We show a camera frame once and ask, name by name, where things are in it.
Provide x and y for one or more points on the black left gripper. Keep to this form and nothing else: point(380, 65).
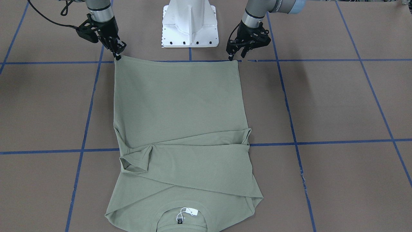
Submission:
point(245, 33)

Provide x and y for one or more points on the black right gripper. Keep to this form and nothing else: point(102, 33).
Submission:
point(107, 30)

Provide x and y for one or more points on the olive green long-sleeve shirt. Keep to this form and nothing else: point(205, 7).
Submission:
point(183, 139)

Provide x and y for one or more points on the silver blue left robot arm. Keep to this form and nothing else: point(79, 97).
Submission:
point(256, 10)

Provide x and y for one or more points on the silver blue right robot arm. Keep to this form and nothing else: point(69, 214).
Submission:
point(99, 7)

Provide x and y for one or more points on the brown paper table cover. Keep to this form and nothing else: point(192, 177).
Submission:
point(328, 102)

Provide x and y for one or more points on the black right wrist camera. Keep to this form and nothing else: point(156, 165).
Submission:
point(86, 31)

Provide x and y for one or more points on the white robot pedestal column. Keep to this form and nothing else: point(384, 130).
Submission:
point(189, 23)

